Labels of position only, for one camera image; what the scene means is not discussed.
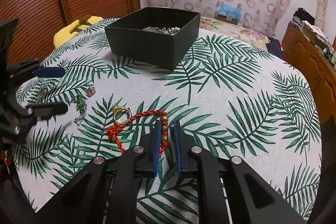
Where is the navy blanket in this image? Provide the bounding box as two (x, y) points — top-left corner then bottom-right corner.
(265, 36), (284, 59)

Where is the yellow plush toy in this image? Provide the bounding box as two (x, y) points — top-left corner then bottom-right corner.
(53, 16), (104, 50)

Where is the stack of dark clothes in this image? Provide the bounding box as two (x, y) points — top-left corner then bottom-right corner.
(291, 7), (315, 30)

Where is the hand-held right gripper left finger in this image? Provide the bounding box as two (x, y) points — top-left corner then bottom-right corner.
(37, 119), (162, 224)

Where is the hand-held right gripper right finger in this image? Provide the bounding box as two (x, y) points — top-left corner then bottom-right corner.
(170, 119), (306, 224)

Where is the green bead chain bracelet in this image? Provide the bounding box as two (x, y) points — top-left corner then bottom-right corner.
(70, 95), (88, 125)

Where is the black box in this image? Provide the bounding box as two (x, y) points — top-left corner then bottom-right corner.
(104, 7), (201, 70)

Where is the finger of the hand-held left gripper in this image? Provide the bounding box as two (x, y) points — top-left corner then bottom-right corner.
(8, 59), (66, 83)
(10, 102), (69, 136)

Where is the row of bottles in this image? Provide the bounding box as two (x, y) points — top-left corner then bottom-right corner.
(322, 44), (336, 67)

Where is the blue gauze bag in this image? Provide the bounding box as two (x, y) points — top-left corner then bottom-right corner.
(215, 1), (244, 20)

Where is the gold ring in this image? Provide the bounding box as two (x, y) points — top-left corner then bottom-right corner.
(112, 106), (132, 125)

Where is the small cardboard box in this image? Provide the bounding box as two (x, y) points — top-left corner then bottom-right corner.
(218, 15), (239, 25)

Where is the floral blanket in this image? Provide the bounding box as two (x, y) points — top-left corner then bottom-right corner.
(198, 16), (271, 51)

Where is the pile of mixed jewelry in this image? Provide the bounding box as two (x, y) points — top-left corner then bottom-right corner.
(143, 25), (181, 35)

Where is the tied lace curtain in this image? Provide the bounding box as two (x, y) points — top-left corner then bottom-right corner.
(314, 0), (330, 28)

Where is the red braided cord bracelet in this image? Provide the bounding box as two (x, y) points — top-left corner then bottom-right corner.
(106, 110), (170, 153)

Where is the leaf print tablecloth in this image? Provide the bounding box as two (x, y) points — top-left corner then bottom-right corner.
(12, 18), (323, 224)

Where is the cardboard box with cloth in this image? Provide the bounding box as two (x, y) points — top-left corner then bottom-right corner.
(302, 20), (330, 48)

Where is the long wooden cabinet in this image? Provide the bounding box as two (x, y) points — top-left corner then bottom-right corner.
(281, 23), (336, 125)

